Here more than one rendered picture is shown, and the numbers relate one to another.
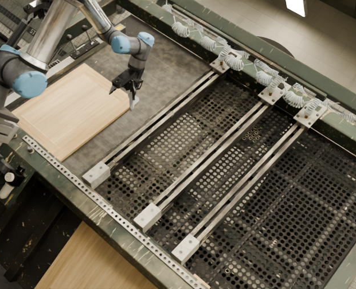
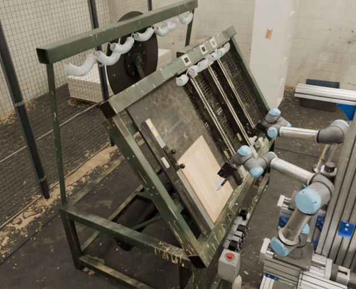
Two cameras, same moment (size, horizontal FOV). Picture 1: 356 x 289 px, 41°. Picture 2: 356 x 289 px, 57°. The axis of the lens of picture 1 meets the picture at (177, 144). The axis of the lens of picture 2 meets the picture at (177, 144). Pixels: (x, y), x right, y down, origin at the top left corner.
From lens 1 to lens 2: 3.94 m
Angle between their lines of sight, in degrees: 83
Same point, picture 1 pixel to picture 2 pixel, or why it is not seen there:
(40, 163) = (239, 199)
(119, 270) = not seen: hidden behind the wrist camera
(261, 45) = (133, 24)
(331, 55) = not seen: outside the picture
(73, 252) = not seen: hidden behind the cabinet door
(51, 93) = (199, 190)
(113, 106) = (205, 151)
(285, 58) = (146, 19)
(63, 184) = (245, 187)
